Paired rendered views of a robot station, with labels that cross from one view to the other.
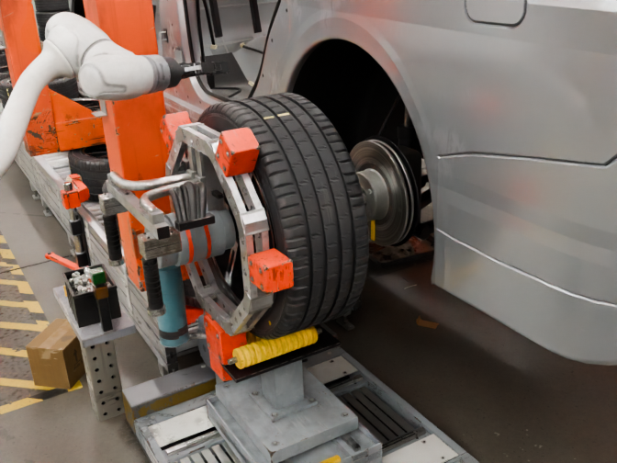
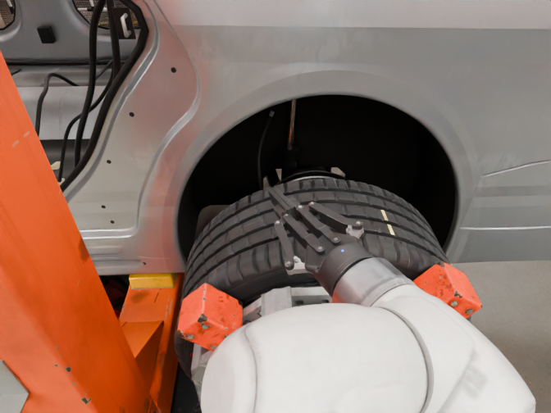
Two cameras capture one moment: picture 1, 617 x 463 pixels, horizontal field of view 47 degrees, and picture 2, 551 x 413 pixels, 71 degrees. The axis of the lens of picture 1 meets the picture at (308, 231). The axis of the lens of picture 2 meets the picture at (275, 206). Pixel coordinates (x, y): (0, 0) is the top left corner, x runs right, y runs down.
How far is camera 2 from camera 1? 1.81 m
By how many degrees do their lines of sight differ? 56
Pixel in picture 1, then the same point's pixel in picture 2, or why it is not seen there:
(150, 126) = (107, 339)
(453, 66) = (530, 97)
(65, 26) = (357, 388)
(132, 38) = (47, 235)
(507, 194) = not seen: outside the picture
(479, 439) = not seen: hidden behind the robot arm
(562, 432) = not seen: hidden behind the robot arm
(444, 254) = (466, 241)
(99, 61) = (516, 383)
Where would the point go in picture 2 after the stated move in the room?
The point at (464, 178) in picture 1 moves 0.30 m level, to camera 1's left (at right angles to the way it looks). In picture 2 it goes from (511, 184) to (507, 259)
